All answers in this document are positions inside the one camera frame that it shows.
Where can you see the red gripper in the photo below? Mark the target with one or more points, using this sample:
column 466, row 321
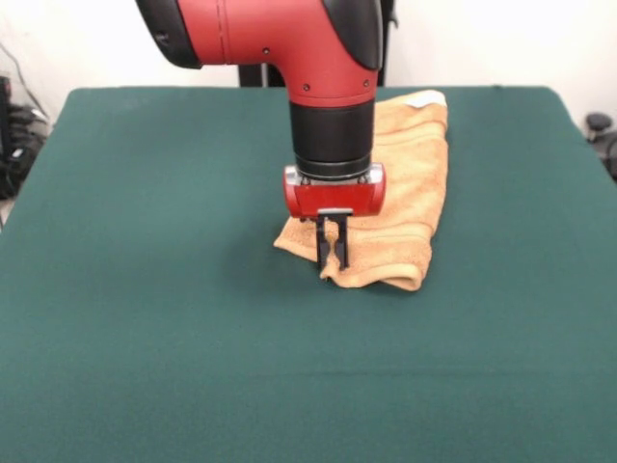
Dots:
column 332, row 198

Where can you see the tan terry towel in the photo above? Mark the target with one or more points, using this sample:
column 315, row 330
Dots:
column 410, row 193

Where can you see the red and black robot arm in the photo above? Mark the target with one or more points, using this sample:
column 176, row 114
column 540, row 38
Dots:
column 332, row 77

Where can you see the dark green table cloth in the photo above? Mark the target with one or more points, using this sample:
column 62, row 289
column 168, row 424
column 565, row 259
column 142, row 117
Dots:
column 144, row 337

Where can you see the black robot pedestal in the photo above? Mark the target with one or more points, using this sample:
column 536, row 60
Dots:
column 250, row 77

